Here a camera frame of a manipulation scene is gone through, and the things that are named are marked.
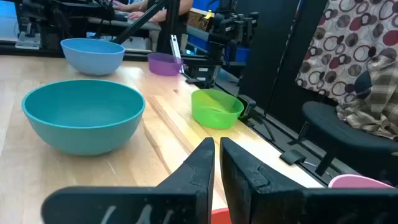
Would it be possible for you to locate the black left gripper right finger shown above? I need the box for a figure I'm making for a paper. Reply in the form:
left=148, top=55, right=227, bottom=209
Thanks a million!
left=220, top=136, right=398, bottom=224

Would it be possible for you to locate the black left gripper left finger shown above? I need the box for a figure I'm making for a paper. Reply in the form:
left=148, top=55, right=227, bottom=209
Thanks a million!
left=41, top=137, right=216, bottom=224

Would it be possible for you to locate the red large bowl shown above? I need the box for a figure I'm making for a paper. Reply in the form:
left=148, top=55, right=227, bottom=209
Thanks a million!
left=211, top=207, right=233, bottom=224

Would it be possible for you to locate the purple translucent small bowl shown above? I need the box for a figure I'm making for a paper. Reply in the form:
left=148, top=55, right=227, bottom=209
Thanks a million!
left=147, top=52, right=184, bottom=77

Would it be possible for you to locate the green translucent small bowl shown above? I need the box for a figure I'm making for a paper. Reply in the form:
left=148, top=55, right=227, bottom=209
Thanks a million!
left=190, top=88, right=245, bottom=130

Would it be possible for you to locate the pink large bowl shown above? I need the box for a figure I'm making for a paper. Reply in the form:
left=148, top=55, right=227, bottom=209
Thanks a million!
left=328, top=174, right=395, bottom=189

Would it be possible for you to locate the teal large bowl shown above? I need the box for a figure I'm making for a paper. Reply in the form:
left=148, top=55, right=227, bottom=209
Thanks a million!
left=21, top=78, right=146, bottom=156

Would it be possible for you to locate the blue large bowl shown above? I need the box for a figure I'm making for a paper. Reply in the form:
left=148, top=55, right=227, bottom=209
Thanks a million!
left=60, top=37, right=126, bottom=77

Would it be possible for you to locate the person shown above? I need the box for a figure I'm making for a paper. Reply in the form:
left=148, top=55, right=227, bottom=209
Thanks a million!
left=111, top=0, right=194, bottom=24

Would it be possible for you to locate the black table edge clamp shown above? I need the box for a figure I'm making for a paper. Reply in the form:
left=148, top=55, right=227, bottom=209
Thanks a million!
left=279, top=149, right=307, bottom=166

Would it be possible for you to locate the grey desk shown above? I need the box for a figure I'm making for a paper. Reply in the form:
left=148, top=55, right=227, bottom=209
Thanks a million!
left=86, top=11, right=162, bottom=32

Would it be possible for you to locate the black chair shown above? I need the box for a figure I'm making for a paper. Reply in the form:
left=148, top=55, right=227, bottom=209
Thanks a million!
left=287, top=101, right=398, bottom=178

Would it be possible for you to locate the circle-patterned curtain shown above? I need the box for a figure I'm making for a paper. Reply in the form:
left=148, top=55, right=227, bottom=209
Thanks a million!
left=295, top=0, right=398, bottom=105

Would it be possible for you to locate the plaid cloth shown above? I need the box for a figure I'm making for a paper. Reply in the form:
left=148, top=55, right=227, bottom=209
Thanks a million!
left=336, top=55, right=398, bottom=140

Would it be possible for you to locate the black background machine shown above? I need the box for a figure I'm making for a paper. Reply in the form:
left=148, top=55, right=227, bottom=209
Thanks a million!
left=14, top=0, right=116, bottom=52

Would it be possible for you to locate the black desk frame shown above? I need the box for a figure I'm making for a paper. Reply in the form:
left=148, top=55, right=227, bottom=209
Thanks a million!
left=156, top=0, right=189, bottom=54

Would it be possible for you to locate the silver metal bracket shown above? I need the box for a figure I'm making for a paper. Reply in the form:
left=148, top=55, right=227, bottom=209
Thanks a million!
left=169, top=34, right=185, bottom=74

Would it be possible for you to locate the black table-level camera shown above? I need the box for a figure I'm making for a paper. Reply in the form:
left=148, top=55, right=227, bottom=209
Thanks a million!
left=236, top=94, right=258, bottom=124

